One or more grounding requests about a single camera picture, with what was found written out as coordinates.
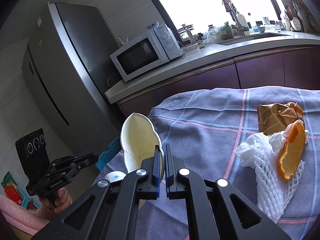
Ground white microwave oven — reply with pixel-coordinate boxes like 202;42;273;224
110;24;182;82

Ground stainless steel refrigerator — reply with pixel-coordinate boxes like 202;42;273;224
22;3;121;155

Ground white dish soap bottle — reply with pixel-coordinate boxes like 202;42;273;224
236;11;250;36

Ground kitchen sink faucet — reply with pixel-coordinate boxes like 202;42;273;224
222;0;245;36

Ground purple kitchen cabinets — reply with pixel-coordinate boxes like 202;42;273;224
118;46;319;116

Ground crumpled white tissue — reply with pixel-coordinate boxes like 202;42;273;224
234;129;289;169

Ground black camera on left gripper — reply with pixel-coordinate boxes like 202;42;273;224
15;128;50;183

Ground teal trash bin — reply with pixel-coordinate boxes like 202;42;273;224
95;137;121;171

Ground purple checked tablecloth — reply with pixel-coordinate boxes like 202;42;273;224
92;86;320;240

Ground pink sleeve forearm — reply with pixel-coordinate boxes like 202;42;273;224
1;195;49;236

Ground white paper cup blue dots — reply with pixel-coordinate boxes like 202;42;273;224
120;113;164;179

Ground white perforated spoon rest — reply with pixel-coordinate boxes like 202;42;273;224
290;17;302;31

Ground gold brown snack wrapper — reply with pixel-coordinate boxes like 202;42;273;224
257;102;303;135

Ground white foam fruit net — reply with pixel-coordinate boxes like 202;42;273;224
254;153;305;223

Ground orange peel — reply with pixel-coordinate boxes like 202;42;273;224
277;122;306;181

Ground colourful red package on floor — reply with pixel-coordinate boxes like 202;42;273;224
1;172;40;211

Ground person's left hand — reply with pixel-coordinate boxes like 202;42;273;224
36;187;73;220

